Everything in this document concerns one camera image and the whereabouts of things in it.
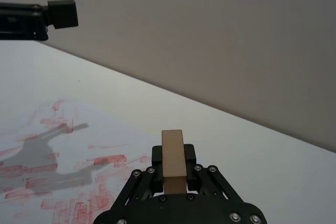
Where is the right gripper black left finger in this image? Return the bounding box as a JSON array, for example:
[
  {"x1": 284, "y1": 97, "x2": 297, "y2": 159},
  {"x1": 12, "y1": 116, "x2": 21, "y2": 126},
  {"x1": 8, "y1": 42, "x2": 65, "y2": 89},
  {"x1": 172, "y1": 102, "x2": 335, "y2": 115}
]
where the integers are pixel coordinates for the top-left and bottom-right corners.
[{"x1": 111, "y1": 145, "x2": 164, "y2": 208}]

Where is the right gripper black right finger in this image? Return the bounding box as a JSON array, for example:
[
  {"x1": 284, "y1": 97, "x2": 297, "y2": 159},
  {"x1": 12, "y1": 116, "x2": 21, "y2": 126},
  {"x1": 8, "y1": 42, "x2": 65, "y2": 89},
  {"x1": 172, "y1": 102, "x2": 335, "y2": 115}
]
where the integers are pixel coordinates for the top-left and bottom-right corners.
[{"x1": 183, "y1": 143, "x2": 245, "y2": 204}]

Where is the white sheet with red marks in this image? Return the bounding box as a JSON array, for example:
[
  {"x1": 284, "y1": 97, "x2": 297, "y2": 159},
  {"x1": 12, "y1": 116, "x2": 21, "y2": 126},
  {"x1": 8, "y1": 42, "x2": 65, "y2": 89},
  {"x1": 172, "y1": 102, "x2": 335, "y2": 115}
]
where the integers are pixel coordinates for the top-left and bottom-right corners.
[{"x1": 0, "y1": 99, "x2": 164, "y2": 224}]

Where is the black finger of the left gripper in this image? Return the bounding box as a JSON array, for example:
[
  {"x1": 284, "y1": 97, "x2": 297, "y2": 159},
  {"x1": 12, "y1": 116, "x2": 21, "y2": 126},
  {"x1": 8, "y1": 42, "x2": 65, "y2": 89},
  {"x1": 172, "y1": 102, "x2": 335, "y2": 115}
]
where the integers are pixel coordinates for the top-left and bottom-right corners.
[{"x1": 0, "y1": 0, "x2": 79, "y2": 42}]

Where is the tan wooden block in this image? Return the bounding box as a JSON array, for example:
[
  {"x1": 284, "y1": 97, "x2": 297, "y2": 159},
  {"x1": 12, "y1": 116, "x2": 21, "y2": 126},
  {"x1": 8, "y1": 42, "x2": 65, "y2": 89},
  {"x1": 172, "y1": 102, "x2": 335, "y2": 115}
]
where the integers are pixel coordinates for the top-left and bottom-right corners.
[{"x1": 161, "y1": 129, "x2": 188, "y2": 196}]

